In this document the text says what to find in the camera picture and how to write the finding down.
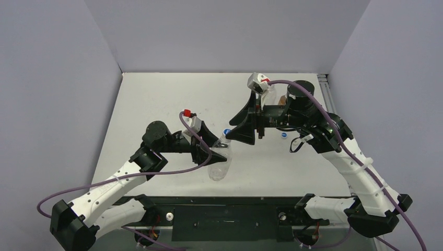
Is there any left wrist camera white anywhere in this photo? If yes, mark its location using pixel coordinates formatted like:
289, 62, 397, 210
179, 109, 202, 143

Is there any purple cable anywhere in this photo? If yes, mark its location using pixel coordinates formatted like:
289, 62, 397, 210
37, 110, 213, 219
266, 79, 428, 251

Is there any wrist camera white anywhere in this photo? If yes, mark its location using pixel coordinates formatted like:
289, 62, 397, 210
247, 72, 270, 105
179, 109, 202, 143

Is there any black cable loop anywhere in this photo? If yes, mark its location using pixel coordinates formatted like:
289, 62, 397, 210
276, 126, 316, 154

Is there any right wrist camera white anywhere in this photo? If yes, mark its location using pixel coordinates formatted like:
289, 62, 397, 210
247, 72, 270, 105

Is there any clear empty bottle upright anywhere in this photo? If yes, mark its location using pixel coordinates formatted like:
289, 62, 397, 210
262, 85, 277, 105

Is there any tea bottle red label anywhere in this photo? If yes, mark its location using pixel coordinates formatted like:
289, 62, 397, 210
278, 95, 287, 106

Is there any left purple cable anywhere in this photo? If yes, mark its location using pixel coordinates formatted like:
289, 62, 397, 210
37, 110, 213, 219

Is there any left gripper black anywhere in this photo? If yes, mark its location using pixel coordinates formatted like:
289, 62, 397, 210
158, 122, 227, 164

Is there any clear plastic bottle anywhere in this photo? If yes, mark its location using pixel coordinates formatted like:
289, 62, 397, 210
208, 129, 232, 181

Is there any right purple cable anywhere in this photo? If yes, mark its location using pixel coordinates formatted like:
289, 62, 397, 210
266, 79, 428, 251

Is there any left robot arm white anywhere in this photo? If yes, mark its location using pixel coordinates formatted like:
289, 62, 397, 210
50, 117, 231, 250

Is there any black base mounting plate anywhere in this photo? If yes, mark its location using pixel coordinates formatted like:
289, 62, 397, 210
129, 196, 348, 242

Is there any blue white bottle cap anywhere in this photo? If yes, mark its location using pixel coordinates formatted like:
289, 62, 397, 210
223, 129, 231, 136

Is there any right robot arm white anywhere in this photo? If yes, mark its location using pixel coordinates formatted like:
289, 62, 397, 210
227, 78, 412, 238

